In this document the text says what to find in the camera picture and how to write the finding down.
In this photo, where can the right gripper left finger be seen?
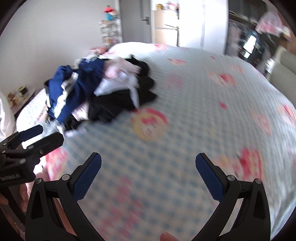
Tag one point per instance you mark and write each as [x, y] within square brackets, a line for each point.
[42, 219]

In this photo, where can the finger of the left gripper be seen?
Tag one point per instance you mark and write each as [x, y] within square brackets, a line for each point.
[30, 133]
[44, 146]

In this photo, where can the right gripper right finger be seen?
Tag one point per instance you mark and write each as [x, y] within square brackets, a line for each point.
[253, 219]

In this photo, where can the navy blue striped garment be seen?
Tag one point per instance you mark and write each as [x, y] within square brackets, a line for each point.
[69, 88]

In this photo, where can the person's left hand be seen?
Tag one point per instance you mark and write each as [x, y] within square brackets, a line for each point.
[20, 196]

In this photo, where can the person's right hand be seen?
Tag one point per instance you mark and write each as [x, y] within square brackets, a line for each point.
[165, 236]

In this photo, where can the cluttered bedside table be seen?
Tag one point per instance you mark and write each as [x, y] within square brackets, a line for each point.
[19, 98]

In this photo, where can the black garment with white ribbon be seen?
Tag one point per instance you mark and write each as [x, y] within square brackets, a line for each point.
[106, 108]

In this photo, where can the pink white garment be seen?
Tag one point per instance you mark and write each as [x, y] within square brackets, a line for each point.
[120, 74]

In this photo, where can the blue checked cartoon bedspread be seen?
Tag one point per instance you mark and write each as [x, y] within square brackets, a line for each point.
[206, 103]

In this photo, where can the red blue plush toy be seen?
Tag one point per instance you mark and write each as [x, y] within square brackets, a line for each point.
[111, 13]

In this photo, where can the grey padded headboard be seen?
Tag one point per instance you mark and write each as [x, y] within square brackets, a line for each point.
[282, 76]

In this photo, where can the grey door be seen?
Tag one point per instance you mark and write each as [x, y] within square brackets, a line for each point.
[135, 16]

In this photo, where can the white refrigerator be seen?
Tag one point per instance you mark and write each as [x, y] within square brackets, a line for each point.
[165, 28]

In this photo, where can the dark shelving unit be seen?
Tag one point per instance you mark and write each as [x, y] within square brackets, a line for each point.
[244, 40]

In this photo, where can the pink floral cloth bundle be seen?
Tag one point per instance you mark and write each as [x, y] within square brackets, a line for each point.
[270, 23]

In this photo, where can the white wire shelf rack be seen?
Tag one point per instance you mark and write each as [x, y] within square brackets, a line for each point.
[109, 32]

